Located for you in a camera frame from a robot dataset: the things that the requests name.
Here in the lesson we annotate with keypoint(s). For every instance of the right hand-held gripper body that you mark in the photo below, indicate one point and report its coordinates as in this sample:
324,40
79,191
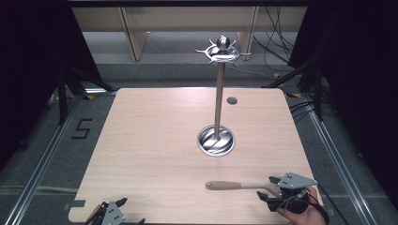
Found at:
295,180

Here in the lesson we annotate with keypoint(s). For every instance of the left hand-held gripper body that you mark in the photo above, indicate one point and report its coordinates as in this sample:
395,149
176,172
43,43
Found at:
112,215

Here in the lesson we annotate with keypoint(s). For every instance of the metal utensil rack stand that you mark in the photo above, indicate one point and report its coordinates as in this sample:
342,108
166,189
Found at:
219,103

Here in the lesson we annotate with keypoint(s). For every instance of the person's left hand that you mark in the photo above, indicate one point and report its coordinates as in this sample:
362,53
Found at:
93,217

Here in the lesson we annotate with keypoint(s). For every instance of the person's right hand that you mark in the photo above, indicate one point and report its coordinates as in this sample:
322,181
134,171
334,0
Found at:
308,215

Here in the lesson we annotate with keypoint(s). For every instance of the black tripod stand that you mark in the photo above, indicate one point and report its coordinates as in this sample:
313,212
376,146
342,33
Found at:
317,93
64,93

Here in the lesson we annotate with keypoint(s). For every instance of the dark curtain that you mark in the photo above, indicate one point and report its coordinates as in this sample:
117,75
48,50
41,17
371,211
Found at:
28,62
359,78

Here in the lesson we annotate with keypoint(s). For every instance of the beige wooden furniture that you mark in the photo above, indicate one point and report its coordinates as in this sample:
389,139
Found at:
187,18

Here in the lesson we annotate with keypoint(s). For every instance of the aluminium floor rail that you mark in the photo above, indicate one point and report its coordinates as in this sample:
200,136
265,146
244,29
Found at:
341,175
37,175

